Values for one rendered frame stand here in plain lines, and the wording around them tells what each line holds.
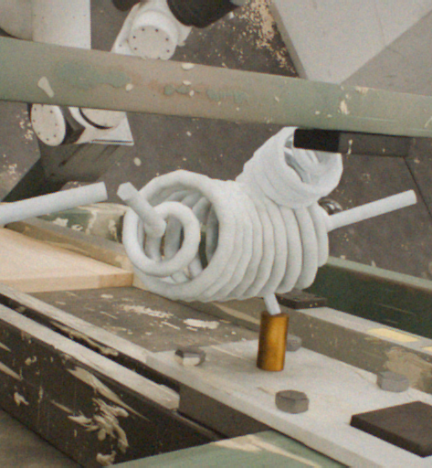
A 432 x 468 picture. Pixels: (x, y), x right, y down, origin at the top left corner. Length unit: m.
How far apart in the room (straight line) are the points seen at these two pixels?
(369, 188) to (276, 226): 3.34
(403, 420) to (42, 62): 0.23
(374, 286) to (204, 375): 0.75
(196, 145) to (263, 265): 2.78
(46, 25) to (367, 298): 0.63
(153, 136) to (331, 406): 2.71
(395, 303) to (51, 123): 0.59
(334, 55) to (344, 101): 3.28
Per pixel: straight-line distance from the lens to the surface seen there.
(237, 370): 0.46
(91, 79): 0.30
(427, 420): 0.41
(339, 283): 1.22
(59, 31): 1.35
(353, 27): 3.60
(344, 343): 0.90
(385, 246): 3.66
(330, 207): 1.00
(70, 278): 1.14
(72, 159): 1.72
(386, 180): 3.88
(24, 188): 1.95
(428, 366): 0.84
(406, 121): 0.41
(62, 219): 1.59
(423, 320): 1.14
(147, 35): 1.18
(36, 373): 0.64
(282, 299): 0.96
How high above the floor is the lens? 2.16
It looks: 46 degrees down
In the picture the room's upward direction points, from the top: 54 degrees clockwise
